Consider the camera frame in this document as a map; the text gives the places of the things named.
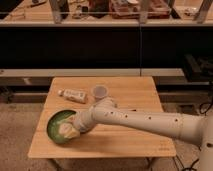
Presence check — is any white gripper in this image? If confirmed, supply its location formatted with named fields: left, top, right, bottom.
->
left=73, top=113, right=86, bottom=133

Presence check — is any white sponge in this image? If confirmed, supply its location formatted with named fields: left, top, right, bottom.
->
left=59, top=123, right=80, bottom=139

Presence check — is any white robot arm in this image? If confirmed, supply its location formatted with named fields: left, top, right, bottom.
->
left=73, top=98, right=213, bottom=171

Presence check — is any green ceramic bowl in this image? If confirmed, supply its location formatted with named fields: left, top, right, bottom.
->
left=47, top=110, right=76, bottom=144

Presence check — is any white plastic bottle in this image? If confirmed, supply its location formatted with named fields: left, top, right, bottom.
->
left=58, top=89, right=87, bottom=104

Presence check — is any wooden table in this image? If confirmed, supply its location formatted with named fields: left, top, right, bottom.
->
left=28, top=77, right=176, bottom=161

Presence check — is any long background workbench shelf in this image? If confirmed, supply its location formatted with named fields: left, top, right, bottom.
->
left=0, top=0, right=213, bottom=86

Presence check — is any red tray on shelf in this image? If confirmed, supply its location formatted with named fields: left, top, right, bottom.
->
left=109, top=0, right=171, bottom=19

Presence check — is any black cable on floor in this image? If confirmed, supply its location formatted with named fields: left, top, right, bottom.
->
left=199, top=89, right=213, bottom=115

